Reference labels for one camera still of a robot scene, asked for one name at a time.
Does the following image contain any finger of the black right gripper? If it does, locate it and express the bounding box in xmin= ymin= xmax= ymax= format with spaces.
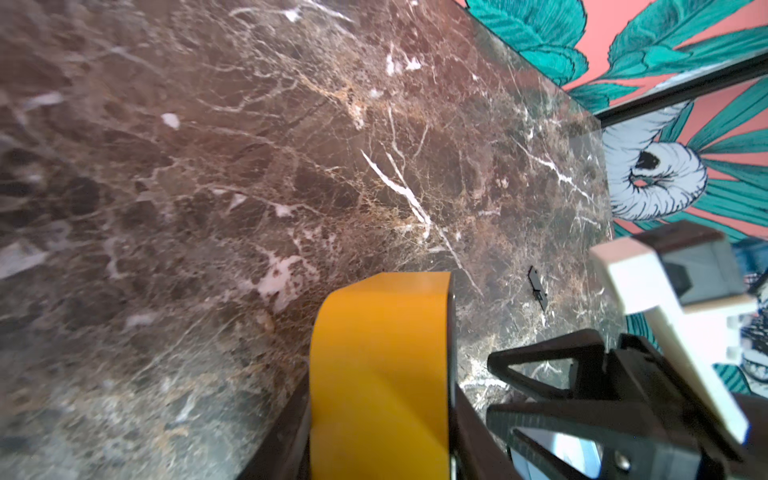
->
xmin=486 ymin=400 xmax=702 ymax=479
xmin=487 ymin=329 xmax=606 ymax=400

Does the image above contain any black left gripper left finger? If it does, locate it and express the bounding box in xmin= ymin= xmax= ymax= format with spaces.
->
xmin=236 ymin=374 xmax=311 ymax=480

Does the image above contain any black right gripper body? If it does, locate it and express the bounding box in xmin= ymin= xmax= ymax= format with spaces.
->
xmin=607 ymin=334 xmax=767 ymax=479

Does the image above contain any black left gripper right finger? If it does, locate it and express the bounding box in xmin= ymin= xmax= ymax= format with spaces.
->
xmin=449 ymin=384 xmax=521 ymax=480

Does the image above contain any yellow square alarm clock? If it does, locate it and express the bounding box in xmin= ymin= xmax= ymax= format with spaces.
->
xmin=309 ymin=272 xmax=456 ymax=479

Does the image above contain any light blue small alarm clock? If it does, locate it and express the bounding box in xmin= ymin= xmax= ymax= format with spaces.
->
xmin=539 ymin=430 xmax=602 ymax=479

